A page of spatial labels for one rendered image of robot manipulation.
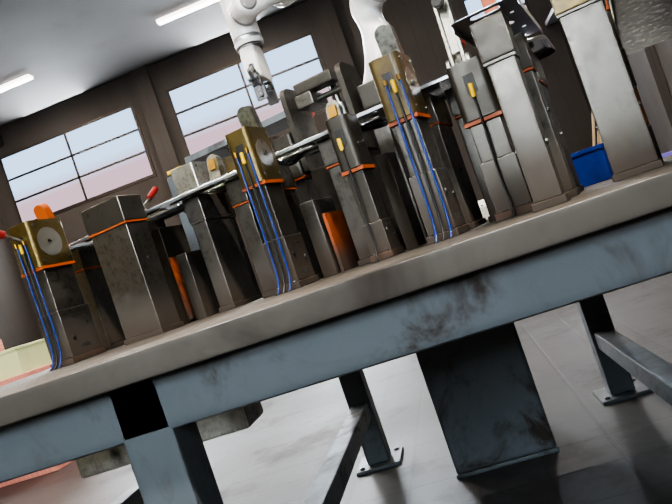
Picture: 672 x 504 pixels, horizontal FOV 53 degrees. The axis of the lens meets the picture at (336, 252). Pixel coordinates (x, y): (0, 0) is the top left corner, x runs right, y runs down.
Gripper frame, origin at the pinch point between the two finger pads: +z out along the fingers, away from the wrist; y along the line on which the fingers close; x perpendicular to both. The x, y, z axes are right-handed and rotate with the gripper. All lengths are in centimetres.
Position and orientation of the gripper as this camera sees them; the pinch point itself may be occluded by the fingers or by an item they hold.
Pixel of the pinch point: (267, 98)
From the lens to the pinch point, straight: 201.6
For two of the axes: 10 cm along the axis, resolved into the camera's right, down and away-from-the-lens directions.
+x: 9.1, -3.2, -2.7
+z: 3.2, 9.5, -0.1
